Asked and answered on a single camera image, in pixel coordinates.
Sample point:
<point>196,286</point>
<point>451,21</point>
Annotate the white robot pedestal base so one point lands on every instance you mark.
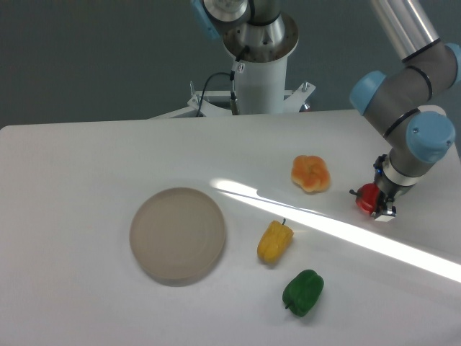
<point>259,69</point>

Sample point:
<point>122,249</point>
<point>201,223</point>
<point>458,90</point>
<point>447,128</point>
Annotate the yellow toy pepper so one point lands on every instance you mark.
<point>274,242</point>

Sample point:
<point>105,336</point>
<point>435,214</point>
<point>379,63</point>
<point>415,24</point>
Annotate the green toy pepper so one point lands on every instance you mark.
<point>302,292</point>

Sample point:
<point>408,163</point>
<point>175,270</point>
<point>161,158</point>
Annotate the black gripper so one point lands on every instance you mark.
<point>392,185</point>

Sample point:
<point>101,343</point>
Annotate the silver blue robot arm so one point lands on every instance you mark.
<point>393,105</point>

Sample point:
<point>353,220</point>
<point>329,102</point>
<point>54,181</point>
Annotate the beige round plate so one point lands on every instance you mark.
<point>178,235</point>

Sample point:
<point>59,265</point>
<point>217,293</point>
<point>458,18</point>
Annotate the orange knotted bread roll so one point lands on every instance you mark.
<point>310,173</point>

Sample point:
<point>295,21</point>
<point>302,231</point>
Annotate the red toy pepper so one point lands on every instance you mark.
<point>366,197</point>

